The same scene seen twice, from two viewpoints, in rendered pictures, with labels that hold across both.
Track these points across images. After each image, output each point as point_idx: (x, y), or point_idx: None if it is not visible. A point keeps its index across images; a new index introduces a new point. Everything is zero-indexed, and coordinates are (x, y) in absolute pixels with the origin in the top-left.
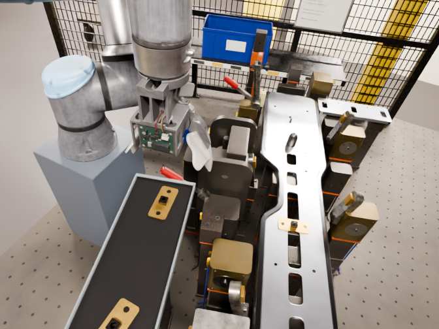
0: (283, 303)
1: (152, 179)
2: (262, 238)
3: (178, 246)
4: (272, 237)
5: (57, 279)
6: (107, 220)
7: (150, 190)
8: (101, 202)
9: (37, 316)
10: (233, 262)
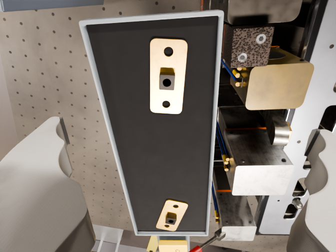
0: (324, 94)
1: (120, 23)
2: (324, 5)
3: (213, 149)
4: None
5: (66, 47)
6: (71, 5)
7: (131, 56)
8: (46, 6)
9: (75, 80)
10: (279, 97)
